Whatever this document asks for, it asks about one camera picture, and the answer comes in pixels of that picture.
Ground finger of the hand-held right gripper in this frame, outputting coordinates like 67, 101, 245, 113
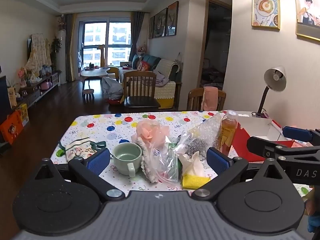
247, 136, 320, 161
282, 126, 320, 143

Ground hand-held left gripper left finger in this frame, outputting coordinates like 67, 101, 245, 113
34, 148, 126, 202

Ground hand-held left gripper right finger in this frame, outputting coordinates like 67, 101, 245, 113
190, 147, 288, 202

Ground red and white cardboard box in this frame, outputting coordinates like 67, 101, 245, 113
231, 115, 295, 163

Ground white soft cloth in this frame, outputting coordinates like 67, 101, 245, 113
177, 151, 208, 178

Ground green ceramic mug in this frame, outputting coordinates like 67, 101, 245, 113
112, 142, 143, 178

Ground bubble wrap bag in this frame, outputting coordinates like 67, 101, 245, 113
186, 112, 224, 160

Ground orange liquid bottle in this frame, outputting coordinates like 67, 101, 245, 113
217, 110, 238, 157

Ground yellow sponge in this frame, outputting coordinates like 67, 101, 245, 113
181, 174, 211, 189

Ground polka dot tablecloth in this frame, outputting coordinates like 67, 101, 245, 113
49, 110, 313, 198

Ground grey knitted dishcloth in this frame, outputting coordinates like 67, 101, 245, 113
136, 140, 160, 182

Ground clear plastic bag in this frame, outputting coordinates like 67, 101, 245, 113
149, 131, 194, 182

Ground silver desk lamp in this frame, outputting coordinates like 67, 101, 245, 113
256, 66, 287, 117

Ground pink mesh bath pouf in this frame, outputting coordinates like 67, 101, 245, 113
131, 119, 170, 150

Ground pink towel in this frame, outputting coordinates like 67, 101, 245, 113
201, 86, 218, 111

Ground wooden chair with towel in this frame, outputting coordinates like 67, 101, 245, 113
187, 87, 227, 112

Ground small wooden stool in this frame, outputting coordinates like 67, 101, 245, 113
82, 89, 95, 102

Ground grey fabric bundle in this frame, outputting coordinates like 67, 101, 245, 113
101, 76, 123, 100

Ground wooden chair with black seat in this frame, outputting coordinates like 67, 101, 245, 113
123, 70, 161, 109

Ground cream crocheted sofa blanket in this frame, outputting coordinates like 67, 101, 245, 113
152, 59, 179, 100

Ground cream coffee table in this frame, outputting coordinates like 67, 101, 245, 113
80, 67, 110, 90

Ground yellow gift box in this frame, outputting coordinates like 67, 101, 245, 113
16, 103, 30, 127

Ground low television cabinet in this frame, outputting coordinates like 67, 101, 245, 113
19, 71, 62, 109

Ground orange gift box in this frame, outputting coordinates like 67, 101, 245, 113
0, 111, 24, 145

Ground purple cloth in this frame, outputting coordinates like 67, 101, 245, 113
153, 70, 170, 85

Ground red printed cushion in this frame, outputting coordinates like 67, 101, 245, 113
137, 60, 151, 72

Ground wooden giraffe stand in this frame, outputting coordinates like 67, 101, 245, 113
96, 44, 108, 68

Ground beige paper bag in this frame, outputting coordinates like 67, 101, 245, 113
7, 87, 17, 108

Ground white tower air conditioner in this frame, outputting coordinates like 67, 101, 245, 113
56, 29, 67, 84

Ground teal sofa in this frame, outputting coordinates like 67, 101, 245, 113
119, 54, 183, 109

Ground balcony window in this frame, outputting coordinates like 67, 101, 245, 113
79, 17, 132, 68

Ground grey and yellow curtain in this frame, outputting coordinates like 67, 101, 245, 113
129, 11, 145, 60
65, 14, 77, 82

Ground pink artificial flowers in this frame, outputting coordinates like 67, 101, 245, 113
17, 67, 32, 85

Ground tall potted plant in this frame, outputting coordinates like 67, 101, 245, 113
51, 36, 62, 70

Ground floral draped cloth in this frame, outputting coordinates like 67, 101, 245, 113
25, 33, 52, 77

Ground gold framed figure poster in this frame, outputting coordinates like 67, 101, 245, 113
292, 0, 320, 42

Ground gold framed food picture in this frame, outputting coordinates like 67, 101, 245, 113
251, 0, 280, 30

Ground floral pouch with green strap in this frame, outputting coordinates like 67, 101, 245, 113
58, 137, 107, 163

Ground dark framed wall picture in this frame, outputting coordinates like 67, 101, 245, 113
148, 16, 155, 39
166, 1, 179, 37
154, 8, 168, 38

